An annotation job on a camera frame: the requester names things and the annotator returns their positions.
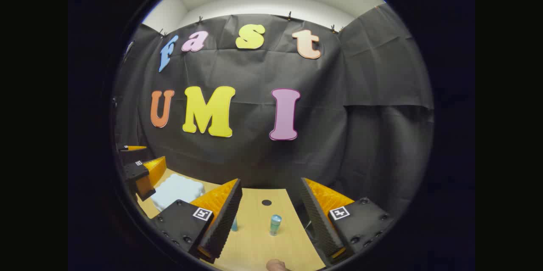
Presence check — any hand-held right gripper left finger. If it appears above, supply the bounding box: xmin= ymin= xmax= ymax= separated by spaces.
xmin=151 ymin=178 xmax=244 ymax=264

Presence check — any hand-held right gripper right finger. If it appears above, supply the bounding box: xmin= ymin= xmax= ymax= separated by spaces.
xmin=300 ymin=177 xmax=395 ymax=268

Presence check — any blue clear lotion bottle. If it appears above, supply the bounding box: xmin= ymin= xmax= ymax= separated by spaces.
xmin=269 ymin=214 xmax=283 ymax=237

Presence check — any black backdrop cloth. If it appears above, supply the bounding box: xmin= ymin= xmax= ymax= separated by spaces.
xmin=112 ymin=3 xmax=435 ymax=221

